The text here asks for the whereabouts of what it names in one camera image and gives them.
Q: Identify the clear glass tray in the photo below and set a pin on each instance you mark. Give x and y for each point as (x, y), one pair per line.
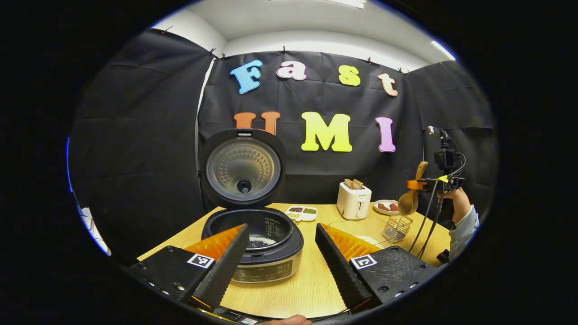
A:
(352, 225)

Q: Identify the toast slice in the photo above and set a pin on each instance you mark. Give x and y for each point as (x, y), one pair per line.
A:
(348, 183)
(358, 184)

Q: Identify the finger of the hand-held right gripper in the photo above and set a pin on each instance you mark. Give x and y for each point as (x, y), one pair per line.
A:
(416, 184)

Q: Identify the white sectioned bean dish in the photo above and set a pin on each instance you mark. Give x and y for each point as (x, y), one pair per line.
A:
(301, 213)

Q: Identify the wooden spoon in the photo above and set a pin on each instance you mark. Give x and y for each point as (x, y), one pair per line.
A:
(408, 201)

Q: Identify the white plastic object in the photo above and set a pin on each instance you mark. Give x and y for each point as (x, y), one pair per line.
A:
(92, 228)

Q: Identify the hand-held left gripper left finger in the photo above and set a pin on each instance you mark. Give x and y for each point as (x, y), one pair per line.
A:
(226, 266)

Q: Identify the ceiling light panel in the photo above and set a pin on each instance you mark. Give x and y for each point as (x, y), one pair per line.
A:
(347, 2)
(443, 50)

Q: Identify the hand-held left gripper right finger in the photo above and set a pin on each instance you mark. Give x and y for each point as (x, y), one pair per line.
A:
(338, 266)

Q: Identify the white toaster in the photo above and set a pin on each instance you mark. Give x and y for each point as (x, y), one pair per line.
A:
(354, 203)

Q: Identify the small white rice portion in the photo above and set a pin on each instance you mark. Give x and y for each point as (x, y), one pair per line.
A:
(263, 243)

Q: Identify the dark grey rice cooker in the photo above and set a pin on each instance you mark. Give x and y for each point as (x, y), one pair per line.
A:
(244, 167)

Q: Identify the white round plate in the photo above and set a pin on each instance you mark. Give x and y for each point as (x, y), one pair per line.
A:
(384, 212)

